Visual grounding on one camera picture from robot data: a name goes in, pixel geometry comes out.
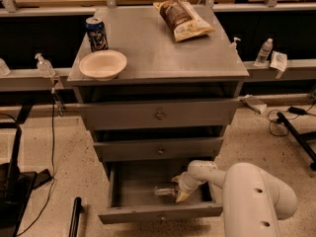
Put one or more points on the grey top drawer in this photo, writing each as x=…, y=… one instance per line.
x=158, y=114

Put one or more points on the black stand base left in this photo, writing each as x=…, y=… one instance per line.
x=16, y=186

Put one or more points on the brown chip bag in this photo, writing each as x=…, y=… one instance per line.
x=183, y=20

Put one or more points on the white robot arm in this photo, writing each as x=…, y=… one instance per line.
x=253, y=200

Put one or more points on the blue soda can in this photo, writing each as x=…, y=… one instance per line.
x=96, y=33

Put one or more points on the hand sanitizer pump bottle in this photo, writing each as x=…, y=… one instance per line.
x=235, y=43
x=44, y=66

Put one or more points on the white paper bowl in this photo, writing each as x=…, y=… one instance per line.
x=103, y=65

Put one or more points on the clear plastic water bottle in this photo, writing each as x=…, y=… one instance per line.
x=165, y=192

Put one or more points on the grey three-drawer cabinet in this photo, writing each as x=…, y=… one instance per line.
x=161, y=69

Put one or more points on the black bar bottom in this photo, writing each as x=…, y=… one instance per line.
x=76, y=211

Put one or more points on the grey middle drawer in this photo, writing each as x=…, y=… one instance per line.
x=130, y=150

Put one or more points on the right hand sanitizer pump bottle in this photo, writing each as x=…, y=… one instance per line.
x=235, y=43

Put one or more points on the black power adapter with cable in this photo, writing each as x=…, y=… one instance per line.
x=291, y=113

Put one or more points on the grey open bottom drawer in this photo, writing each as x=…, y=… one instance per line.
x=133, y=193

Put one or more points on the white packet on ledge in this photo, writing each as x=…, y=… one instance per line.
x=279, y=61

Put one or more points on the black stand leg right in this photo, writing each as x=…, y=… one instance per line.
x=302, y=138

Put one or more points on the background water bottle on ledge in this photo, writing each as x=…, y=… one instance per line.
x=264, y=52

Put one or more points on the grey box on floor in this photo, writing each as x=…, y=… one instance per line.
x=254, y=103

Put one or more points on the left hand sanitizer pump bottle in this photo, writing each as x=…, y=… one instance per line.
x=44, y=66

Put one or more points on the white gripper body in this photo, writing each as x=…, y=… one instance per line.
x=187, y=184

